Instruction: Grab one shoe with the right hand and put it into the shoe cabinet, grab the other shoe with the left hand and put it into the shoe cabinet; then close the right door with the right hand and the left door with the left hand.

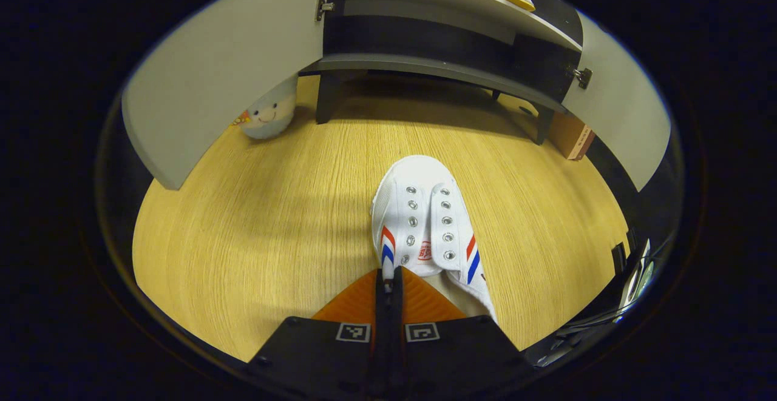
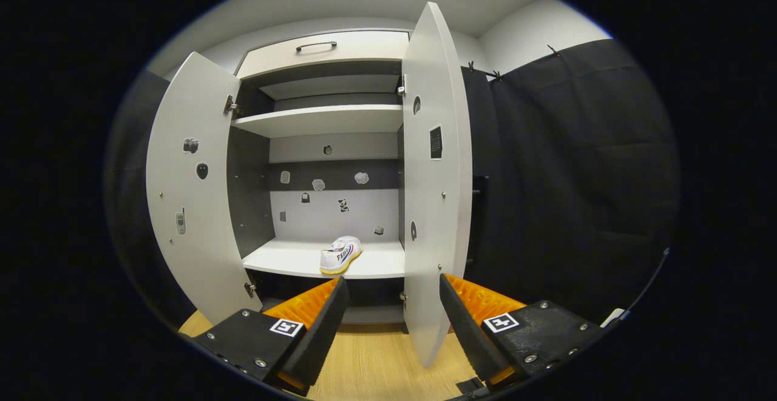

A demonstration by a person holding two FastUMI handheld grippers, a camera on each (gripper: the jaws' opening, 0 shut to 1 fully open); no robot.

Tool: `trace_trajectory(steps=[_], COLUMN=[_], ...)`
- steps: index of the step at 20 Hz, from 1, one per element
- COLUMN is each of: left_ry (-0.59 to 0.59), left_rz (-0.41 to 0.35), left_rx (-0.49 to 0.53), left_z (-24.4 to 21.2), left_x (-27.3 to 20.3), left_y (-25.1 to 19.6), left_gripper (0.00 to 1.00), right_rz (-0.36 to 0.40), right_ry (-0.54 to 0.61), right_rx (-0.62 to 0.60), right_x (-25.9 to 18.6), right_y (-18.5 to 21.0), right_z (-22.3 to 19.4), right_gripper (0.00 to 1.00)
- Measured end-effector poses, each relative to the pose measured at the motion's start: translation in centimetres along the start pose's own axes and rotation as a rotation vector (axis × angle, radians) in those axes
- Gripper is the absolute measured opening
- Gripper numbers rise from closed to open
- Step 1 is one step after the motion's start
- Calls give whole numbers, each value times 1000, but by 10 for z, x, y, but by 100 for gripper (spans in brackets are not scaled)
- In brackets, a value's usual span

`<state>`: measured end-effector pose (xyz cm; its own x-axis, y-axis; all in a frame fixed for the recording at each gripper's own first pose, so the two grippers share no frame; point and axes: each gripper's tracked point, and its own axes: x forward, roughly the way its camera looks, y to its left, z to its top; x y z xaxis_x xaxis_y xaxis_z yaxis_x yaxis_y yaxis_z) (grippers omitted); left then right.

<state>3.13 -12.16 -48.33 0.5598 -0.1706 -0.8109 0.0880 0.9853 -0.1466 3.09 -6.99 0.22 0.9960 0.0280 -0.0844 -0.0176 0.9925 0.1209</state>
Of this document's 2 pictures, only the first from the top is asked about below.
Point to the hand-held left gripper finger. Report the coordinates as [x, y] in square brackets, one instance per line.
[382, 352]
[397, 352]

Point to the white shoe cabinet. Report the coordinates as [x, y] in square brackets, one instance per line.
[425, 64]

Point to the white shoe cabinet door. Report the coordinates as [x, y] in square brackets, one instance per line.
[625, 110]
[230, 67]

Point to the white plush toy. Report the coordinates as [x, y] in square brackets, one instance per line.
[270, 113]

